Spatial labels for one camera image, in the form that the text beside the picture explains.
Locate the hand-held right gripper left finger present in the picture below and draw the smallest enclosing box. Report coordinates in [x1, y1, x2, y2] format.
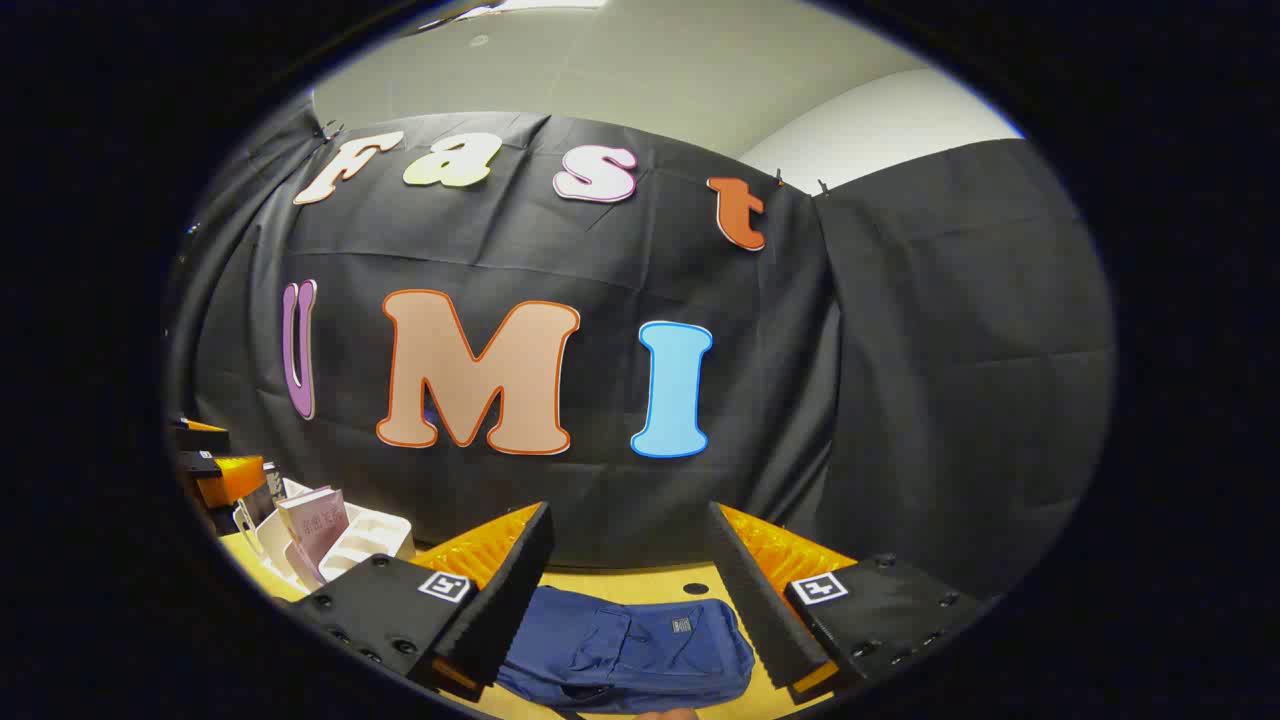
[285, 502, 556, 693]

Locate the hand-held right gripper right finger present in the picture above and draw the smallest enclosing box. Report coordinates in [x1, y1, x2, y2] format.
[708, 502, 989, 698]

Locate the pink book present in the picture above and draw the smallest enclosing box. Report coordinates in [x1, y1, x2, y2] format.
[277, 487, 351, 586]

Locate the blue schoolbag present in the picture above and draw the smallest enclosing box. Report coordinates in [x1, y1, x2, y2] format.
[495, 585, 756, 716]

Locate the black backdrop cloth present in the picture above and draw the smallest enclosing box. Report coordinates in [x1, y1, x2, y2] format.
[165, 95, 1116, 601]

